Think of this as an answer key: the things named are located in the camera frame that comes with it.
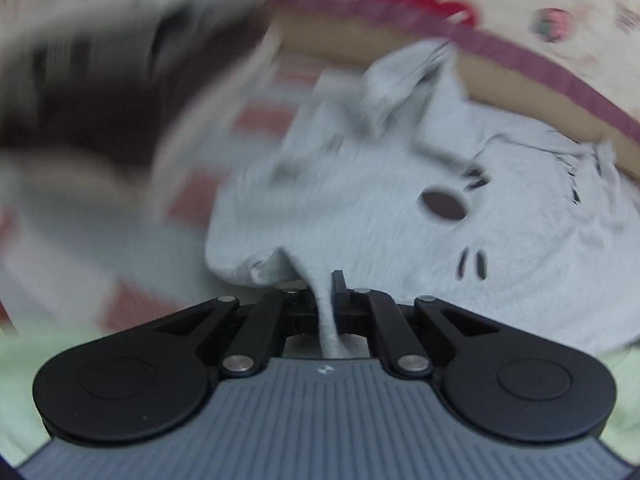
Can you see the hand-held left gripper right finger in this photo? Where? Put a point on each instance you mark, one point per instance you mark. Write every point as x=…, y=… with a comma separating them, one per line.
x=340, y=305

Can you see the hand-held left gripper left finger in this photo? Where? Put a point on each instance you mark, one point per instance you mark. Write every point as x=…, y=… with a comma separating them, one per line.
x=300, y=310

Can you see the light grey shirt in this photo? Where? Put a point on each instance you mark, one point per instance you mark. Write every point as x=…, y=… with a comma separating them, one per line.
x=380, y=200

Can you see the dark brown and white blanket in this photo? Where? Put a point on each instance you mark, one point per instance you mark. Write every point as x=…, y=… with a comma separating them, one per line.
x=170, y=150

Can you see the beige bed base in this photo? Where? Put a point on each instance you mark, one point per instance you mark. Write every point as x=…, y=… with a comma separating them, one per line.
x=500, y=80

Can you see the dark brown knit sweater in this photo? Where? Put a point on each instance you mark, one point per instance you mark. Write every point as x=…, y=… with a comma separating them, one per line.
x=100, y=110

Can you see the light green mat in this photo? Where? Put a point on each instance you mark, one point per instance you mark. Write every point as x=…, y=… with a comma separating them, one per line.
x=20, y=360

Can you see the grey buttoned cardigan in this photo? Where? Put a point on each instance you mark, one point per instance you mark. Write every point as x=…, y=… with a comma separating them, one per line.
x=125, y=15

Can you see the red bear print bed cover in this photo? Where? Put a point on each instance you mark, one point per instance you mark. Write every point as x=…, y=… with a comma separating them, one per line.
x=525, y=5

